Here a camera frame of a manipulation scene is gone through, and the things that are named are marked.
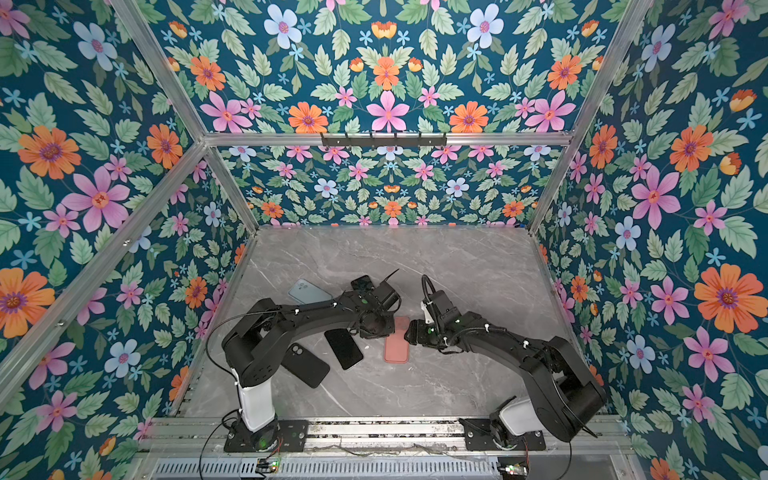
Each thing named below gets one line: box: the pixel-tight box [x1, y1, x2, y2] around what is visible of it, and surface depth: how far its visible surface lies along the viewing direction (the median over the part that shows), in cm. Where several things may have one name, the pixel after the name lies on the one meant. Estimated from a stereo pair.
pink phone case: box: [384, 316, 410, 364], surface depth 90 cm
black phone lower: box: [324, 328, 364, 370], surface depth 90 cm
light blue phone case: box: [288, 278, 333, 304], surface depth 104 cm
